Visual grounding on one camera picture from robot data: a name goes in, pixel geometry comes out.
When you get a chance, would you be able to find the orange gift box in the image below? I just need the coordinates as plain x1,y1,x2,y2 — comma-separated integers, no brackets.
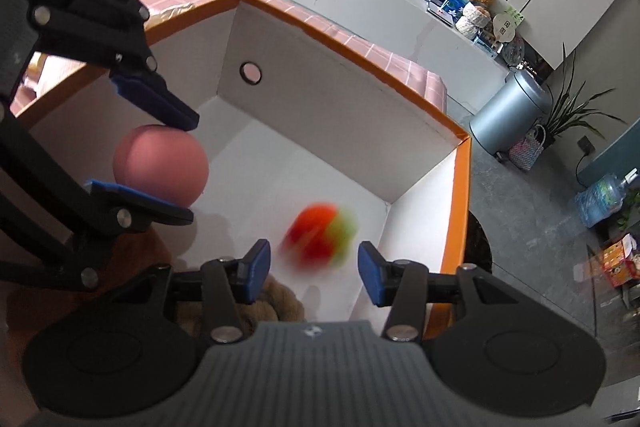
598,233,639,287

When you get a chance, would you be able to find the potted orchid plant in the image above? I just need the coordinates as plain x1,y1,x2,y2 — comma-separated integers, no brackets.
542,46,626,150

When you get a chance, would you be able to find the orange cardboard box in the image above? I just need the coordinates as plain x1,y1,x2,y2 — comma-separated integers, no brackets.
8,0,474,343

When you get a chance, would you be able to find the woven small basket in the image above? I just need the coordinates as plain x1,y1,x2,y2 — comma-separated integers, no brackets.
508,124,546,172

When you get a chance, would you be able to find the blue water jug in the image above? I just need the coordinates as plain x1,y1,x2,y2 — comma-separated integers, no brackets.
575,168,638,229

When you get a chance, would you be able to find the orange crochet ball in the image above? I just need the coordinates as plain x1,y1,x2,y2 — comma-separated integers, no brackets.
280,202,358,271

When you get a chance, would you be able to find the black waste bin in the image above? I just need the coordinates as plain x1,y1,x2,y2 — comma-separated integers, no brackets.
463,212,494,273

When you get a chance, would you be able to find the pink egg sponge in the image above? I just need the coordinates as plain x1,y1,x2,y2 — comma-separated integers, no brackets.
113,124,209,207

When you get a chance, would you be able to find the grey metal trash can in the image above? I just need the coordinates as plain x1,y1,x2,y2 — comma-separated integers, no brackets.
469,69,551,156

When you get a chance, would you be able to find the brown braided plush towel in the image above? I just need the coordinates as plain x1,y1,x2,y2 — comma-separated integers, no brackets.
178,275,306,337

